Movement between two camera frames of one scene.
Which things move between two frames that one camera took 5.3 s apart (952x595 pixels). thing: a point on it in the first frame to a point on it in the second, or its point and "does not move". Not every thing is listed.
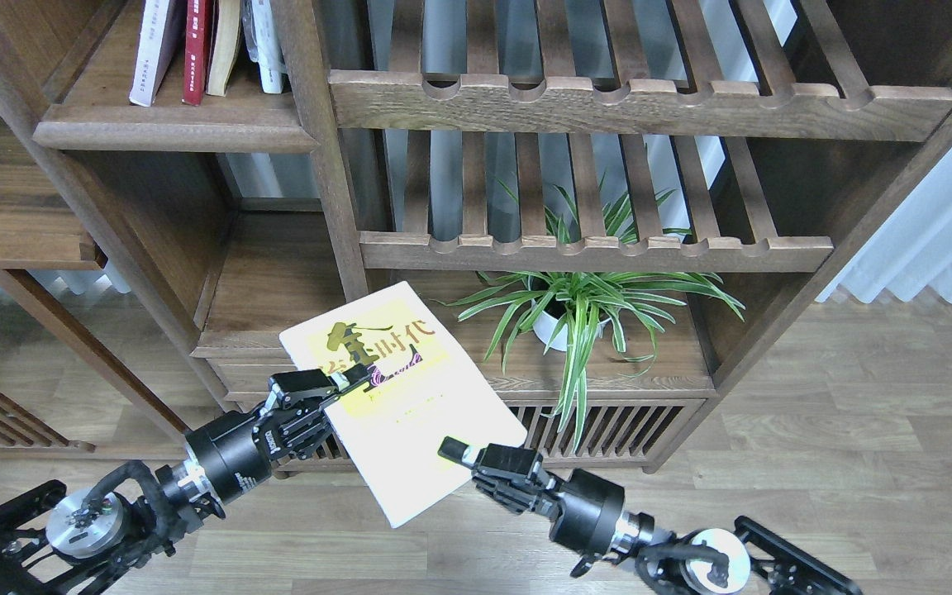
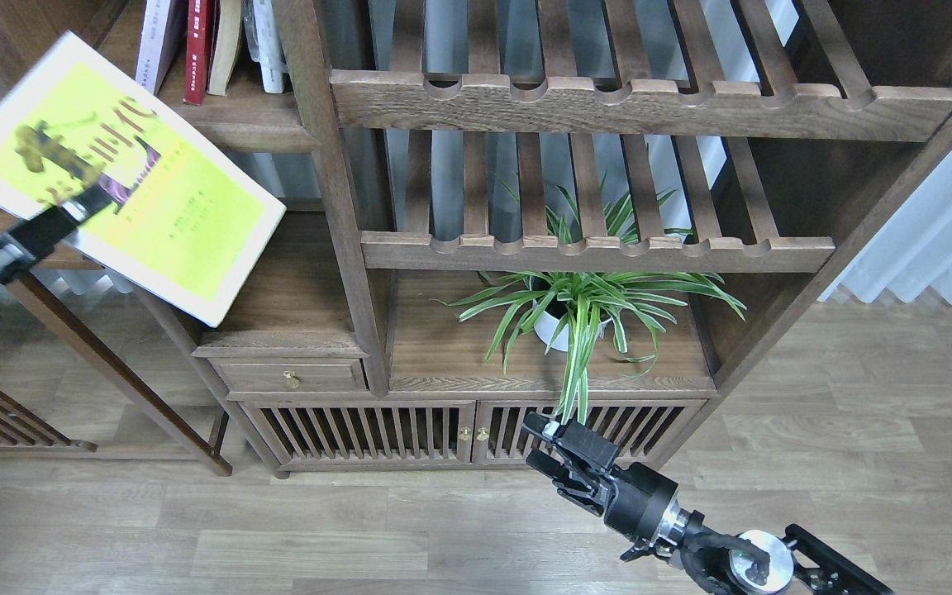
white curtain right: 951,240 does not move
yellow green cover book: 426,390 to 187,223
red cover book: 197,33 does not move
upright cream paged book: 225,30 does not move
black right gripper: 586,511 to 635,497
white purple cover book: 163,27 does not move
